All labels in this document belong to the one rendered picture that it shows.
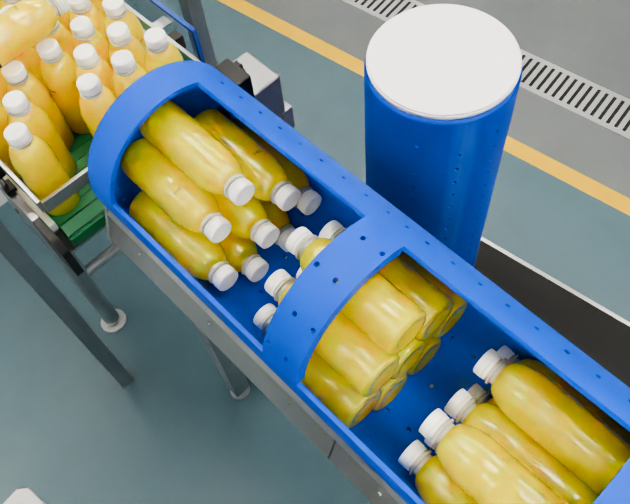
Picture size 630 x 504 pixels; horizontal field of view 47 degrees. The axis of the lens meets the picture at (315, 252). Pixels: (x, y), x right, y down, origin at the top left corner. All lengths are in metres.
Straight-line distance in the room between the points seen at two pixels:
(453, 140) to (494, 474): 0.64
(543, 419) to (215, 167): 0.54
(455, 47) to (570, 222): 1.17
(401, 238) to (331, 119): 1.73
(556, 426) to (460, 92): 0.63
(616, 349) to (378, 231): 1.28
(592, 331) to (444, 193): 0.80
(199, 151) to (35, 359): 1.43
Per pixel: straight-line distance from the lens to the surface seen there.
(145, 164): 1.12
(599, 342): 2.09
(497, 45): 1.39
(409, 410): 1.09
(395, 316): 0.88
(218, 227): 1.05
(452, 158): 1.35
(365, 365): 0.91
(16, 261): 1.59
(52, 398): 2.30
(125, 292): 2.36
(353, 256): 0.88
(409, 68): 1.34
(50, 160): 1.33
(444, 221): 1.53
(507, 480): 0.89
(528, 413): 0.92
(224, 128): 1.12
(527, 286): 2.12
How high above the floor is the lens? 2.00
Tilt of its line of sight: 60 degrees down
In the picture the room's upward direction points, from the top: 8 degrees counter-clockwise
